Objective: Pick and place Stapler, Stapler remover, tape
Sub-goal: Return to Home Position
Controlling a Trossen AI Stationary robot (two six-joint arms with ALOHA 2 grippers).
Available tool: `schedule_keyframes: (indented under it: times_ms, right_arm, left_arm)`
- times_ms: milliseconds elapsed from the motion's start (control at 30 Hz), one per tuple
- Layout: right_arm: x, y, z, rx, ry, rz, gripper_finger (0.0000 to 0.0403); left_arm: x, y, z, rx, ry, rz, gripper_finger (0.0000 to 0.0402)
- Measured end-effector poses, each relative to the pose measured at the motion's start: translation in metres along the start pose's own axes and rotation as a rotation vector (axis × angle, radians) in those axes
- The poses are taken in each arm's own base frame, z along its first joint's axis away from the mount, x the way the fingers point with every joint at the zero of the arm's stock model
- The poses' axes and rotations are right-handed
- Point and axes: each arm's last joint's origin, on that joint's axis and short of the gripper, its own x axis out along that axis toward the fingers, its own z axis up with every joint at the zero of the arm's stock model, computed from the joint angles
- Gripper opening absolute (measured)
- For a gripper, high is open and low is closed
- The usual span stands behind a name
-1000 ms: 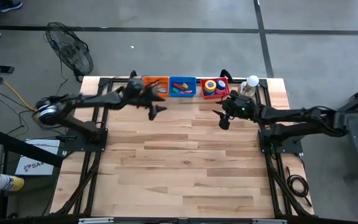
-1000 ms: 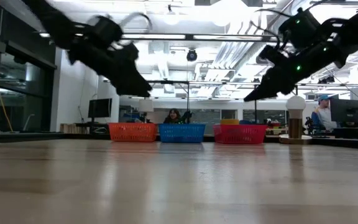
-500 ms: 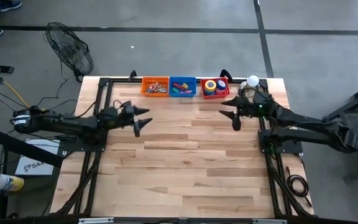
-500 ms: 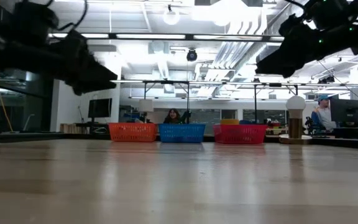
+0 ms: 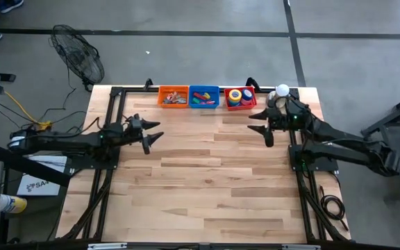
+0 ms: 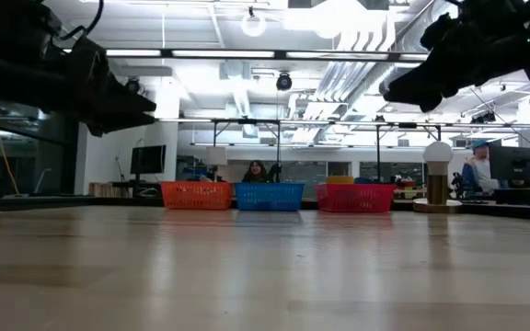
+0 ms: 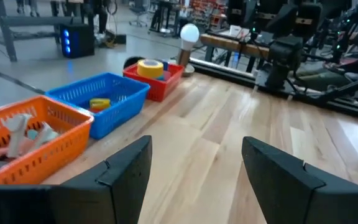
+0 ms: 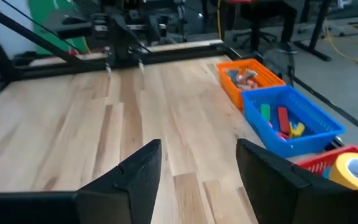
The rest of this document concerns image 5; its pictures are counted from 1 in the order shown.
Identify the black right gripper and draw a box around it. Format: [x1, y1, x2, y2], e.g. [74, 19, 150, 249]
[247, 99, 312, 149]

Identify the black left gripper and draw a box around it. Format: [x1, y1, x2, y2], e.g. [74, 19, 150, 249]
[125, 113, 165, 156]

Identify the red plastic basket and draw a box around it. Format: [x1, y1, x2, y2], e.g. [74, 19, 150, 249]
[223, 85, 258, 111]

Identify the white bulb table lamp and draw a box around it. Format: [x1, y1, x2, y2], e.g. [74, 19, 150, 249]
[267, 83, 290, 108]

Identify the orange plastic basket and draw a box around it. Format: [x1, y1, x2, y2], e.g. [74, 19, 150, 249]
[158, 84, 190, 108]

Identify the blue plastic basket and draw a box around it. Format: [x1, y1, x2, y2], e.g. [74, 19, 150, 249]
[188, 85, 220, 109]

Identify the black floor fan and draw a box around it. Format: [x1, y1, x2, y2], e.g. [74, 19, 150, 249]
[49, 24, 106, 92]

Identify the white printed sign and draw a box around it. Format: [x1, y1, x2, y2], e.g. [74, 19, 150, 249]
[16, 155, 68, 197]

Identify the black stand beam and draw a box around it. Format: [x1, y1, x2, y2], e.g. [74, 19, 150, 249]
[0, 144, 72, 188]

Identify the white and yellow bottle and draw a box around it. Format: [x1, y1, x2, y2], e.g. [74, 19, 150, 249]
[0, 194, 28, 215]

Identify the black aluminium table frame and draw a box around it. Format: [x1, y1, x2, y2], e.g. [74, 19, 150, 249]
[59, 78, 352, 250]

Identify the coiled black cable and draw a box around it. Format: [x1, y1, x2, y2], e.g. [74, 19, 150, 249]
[319, 185, 350, 232]

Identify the yellow extension cable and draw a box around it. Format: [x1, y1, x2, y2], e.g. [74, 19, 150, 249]
[0, 72, 54, 131]

